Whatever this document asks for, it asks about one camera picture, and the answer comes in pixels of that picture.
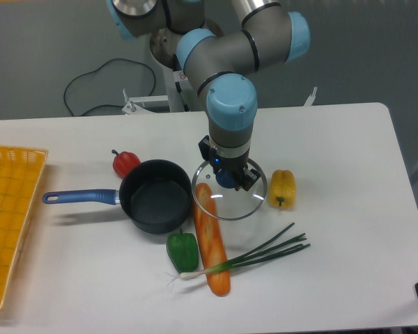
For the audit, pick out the green bell pepper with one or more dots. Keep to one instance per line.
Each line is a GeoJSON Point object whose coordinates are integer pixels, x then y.
{"type": "Point", "coordinates": [183, 251]}

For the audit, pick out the dark saucepan blue handle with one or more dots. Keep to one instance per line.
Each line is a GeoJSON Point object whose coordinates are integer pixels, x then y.
{"type": "Point", "coordinates": [156, 195]}

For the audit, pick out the glass lid blue knob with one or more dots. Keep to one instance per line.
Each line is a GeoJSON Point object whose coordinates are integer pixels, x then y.
{"type": "Point", "coordinates": [216, 195]}

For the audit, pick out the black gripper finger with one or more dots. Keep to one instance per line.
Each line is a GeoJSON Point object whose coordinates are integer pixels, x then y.
{"type": "Point", "coordinates": [245, 179]}

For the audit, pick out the yellow woven basket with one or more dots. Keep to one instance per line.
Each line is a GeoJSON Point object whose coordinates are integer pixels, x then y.
{"type": "Point", "coordinates": [20, 173]}

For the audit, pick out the yellow bell pepper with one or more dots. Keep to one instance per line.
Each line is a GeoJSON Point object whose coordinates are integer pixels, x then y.
{"type": "Point", "coordinates": [282, 190]}

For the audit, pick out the red bell pepper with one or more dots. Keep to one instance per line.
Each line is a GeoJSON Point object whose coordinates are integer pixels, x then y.
{"type": "Point", "coordinates": [124, 162]}

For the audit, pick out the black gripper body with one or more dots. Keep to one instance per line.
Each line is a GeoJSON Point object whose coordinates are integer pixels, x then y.
{"type": "Point", "coordinates": [231, 160]}

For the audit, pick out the green spring onion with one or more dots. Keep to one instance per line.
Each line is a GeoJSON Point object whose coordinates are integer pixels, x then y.
{"type": "Point", "coordinates": [265, 252]}

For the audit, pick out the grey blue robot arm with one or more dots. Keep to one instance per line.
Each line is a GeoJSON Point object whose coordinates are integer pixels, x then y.
{"type": "Point", "coordinates": [217, 68]}

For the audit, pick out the baguette bread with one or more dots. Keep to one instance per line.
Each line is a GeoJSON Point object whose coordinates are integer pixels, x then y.
{"type": "Point", "coordinates": [210, 241]}

